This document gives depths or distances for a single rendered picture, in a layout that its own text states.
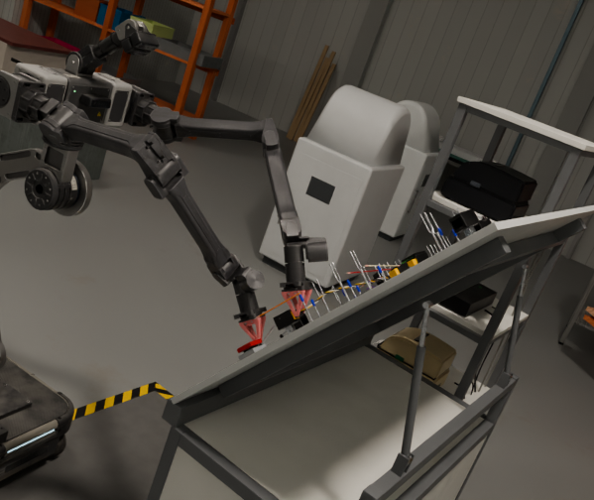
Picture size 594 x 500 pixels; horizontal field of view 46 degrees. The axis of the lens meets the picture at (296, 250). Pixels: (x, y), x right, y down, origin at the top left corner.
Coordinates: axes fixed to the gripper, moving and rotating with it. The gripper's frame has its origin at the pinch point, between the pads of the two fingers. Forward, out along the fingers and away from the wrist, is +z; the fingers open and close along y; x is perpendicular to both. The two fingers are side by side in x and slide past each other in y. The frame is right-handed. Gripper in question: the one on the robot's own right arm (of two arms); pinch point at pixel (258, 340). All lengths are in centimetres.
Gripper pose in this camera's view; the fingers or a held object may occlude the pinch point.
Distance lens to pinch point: 209.2
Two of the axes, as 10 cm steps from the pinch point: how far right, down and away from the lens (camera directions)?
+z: 2.7, 9.6, -0.8
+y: 3.7, -0.3, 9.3
